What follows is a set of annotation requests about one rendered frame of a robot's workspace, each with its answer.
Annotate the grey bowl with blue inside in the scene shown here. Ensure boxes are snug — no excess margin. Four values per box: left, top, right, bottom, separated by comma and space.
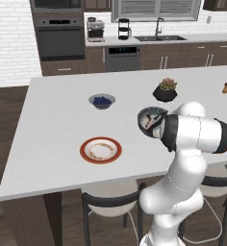
88, 92, 116, 111

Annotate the red rimmed white plate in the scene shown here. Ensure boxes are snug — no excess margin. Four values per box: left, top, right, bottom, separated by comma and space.
79, 136, 123, 165

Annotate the succulent in black pot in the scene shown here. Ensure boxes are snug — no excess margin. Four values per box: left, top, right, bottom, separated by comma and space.
152, 77, 179, 103

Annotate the black dishwasher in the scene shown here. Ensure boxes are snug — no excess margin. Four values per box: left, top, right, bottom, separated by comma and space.
104, 45, 141, 73

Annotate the brown drawer under oven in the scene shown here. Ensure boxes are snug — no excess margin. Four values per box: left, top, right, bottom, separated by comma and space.
39, 60, 88, 77

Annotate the silver coffee machine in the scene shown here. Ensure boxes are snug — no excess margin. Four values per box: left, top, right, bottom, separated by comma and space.
86, 16, 106, 43

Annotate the dark sink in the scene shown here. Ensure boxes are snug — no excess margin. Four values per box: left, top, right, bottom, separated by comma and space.
134, 35, 188, 43

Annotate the brown base cupboards run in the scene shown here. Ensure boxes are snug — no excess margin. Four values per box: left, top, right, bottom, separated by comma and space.
139, 41, 227, 71

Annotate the dark tap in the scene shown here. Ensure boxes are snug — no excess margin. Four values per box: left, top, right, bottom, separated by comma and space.
154, 16, 165, 37

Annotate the brown upper cupboard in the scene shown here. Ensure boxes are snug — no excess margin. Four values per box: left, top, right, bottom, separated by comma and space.
83, 0, 113, 13
202, 0, 227, 12

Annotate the window with grey blinds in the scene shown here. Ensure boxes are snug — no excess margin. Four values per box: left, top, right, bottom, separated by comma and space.
111, 0, 202, 23

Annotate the brown island base panel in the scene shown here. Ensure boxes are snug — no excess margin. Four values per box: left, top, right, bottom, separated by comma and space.
0, 191, 63, 246

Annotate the black microwave oven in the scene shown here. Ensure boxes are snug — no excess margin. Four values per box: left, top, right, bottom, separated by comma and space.
30, 0, 85, 13

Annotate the white stool with black frame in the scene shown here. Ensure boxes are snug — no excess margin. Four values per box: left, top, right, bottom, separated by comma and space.
81, 179, 147, 246
179, 163, 227, 246

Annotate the black wall oven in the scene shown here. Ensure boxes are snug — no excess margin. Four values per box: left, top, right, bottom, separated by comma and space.
33, 16, 87, 62

